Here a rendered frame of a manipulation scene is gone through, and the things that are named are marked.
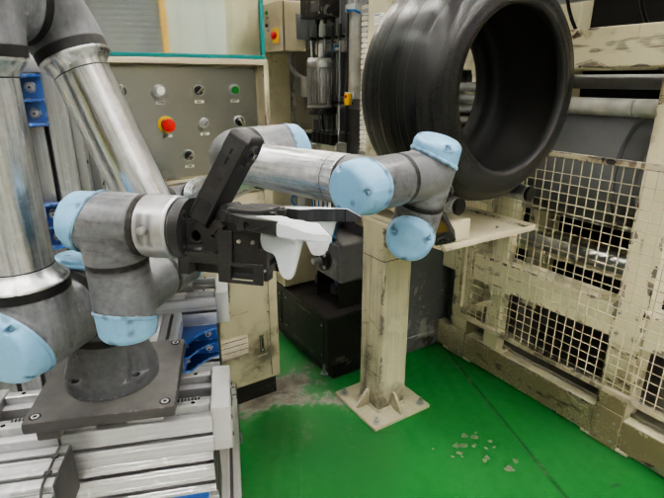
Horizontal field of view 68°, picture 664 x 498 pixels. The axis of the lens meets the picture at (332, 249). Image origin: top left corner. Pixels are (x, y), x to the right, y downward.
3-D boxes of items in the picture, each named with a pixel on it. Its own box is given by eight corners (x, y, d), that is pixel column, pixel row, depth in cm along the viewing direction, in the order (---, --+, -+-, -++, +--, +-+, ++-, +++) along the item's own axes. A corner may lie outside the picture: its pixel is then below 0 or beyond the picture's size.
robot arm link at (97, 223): (99, 244, 66) (88, 182, 64) (172, 251, 64) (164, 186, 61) (54, 265, 59) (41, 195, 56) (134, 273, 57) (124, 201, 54)
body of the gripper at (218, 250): (290, 271, 60) (200, 263, 62) (291, 200, 58) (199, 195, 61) (268, 288, 52) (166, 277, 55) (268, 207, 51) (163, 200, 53)
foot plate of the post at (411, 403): (335, 393, 200) (335, 385, 198) (386, 373, 213) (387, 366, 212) (374, 432, 178) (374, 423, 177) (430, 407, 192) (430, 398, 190)
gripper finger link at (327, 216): (349, 251, 64) (281, 255, 60) (351, 206, 62) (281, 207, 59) (360, 256, 61) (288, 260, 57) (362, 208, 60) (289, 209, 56)
